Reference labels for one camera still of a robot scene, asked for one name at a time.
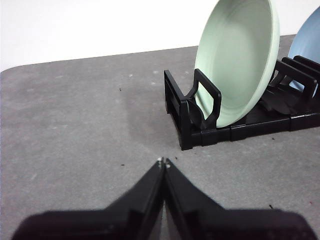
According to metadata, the green round plate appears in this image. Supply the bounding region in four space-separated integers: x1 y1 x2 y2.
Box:
193 0 281 129

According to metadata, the black plate rack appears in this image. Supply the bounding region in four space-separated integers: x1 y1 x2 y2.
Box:
163 55 320 152

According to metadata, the blue round plate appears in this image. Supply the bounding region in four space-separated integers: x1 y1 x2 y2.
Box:
287 4 320 92

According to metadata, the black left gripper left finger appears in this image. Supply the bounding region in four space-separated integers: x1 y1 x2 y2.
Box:
10 156 166 240

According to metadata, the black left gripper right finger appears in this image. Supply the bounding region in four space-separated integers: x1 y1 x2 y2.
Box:
164 157 316 240

